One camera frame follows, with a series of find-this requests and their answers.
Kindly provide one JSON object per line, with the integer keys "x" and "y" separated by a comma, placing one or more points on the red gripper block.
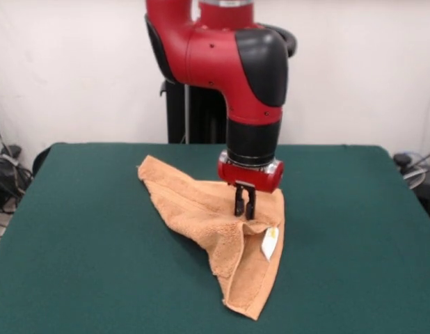
{"x": 249, "y": 177}

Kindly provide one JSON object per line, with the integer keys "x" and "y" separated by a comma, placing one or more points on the orange terry towel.
{"x": 201, "y": 205}

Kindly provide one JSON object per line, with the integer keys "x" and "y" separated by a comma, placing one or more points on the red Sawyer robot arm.
{"x": 215, "y": 59}

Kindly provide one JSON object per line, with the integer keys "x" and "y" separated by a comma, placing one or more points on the dark green tablecloth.
{"x": 96, "y": 261}

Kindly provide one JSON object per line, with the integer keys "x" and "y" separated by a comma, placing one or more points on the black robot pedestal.
{"x": 175, "y": 115}

